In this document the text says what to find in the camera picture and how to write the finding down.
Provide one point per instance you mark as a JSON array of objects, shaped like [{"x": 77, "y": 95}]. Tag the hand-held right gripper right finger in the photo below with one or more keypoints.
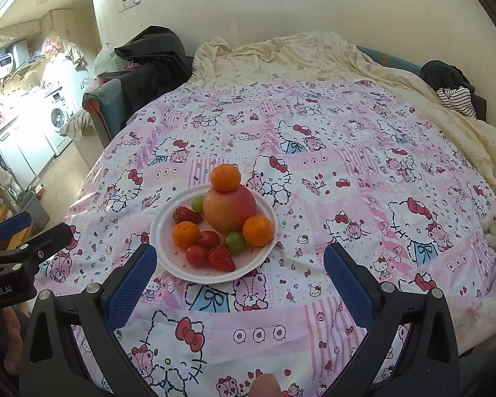
[{"x": 347, "y": 289}]

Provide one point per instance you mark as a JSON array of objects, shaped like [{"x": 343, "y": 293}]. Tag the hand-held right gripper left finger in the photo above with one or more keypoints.
[{"x": 130, "y": 289}]

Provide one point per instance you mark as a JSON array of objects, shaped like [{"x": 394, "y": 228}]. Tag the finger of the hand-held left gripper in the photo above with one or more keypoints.
[
  {"x": 49, "y": 238},
  {"x": 10, "y": 225}
]

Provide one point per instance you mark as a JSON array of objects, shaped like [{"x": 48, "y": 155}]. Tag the red cherry tomato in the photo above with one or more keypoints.
[
  {"x": 196, "y": 255},
  {"x": 208, "y": 238}
]

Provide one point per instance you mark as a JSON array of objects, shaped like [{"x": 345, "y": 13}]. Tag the orange tangerine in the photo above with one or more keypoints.
[
  {"x": 258, "y": 230},
  {"x": 225, "y": 177},
  {"x": 186, "y": 235}
]

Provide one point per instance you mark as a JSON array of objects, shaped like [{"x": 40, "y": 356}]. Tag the red strawberry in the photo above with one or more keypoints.
[
  {"x": 186, "y": 216},
  {"x": 222, "y": 258}
]

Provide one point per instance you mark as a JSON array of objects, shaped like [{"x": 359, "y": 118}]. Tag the white round plate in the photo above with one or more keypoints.
[{"x": 256, "y": 257}]

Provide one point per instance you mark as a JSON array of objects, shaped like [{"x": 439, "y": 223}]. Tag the small green fruit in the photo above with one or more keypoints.
[
  {"x": 234, "y": 242},
  {"x": 197, "y": 205}
]

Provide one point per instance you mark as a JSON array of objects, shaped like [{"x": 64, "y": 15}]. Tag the person's left hand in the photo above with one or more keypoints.
[{"x": 14, "y": 339}]

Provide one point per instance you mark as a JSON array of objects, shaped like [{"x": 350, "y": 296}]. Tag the person's right hand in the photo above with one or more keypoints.
[{"x": 266, "y": 386}]

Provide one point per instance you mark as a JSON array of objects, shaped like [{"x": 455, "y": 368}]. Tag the grey trash bin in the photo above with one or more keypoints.
[{"x": 33, "y": 211}]

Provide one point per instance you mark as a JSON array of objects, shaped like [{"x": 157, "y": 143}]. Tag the white floor cabinet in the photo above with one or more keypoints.
[{"x": 24, "y": 149}]

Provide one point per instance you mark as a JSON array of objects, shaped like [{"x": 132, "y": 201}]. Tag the beige cloth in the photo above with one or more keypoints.
[{"x": 76, "y": 126}]

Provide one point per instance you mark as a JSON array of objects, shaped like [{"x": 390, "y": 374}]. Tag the white washing machine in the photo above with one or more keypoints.
[{"x": 60, "y": 118}]

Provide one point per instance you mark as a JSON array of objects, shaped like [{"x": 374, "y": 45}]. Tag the pink cartoon printed blanket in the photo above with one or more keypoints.
[{"x": 355, "y": 165}]

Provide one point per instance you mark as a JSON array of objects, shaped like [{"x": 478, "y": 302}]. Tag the large red apple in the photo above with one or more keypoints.
[{"x": 227, "y": 211}]

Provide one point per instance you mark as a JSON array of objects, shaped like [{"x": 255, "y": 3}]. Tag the grey water heater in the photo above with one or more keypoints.
[{"x": 8, "y": 58}]

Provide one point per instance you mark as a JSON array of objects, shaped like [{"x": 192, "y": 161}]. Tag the pink plastic bag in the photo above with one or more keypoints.
[{"x": 53, "y": 45}]

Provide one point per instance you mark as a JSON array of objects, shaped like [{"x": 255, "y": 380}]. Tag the white plastic bag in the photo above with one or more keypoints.
[{"x": 105, "y": 60}]

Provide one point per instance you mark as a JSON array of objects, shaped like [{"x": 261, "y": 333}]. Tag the black bag on chair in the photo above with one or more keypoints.
[{"x": 157, "y": 49}]

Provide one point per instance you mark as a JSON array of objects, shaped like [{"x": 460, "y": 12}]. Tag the striped garment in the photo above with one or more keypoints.
[{"x": 456, "y": 99}]

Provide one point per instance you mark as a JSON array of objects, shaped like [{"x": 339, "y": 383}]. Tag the cream duvet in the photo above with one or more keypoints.
[{"x": 293, "y": 58}]

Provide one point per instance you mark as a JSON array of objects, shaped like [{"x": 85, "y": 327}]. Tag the dark garment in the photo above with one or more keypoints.
[{"x": 444, "y": 72}]

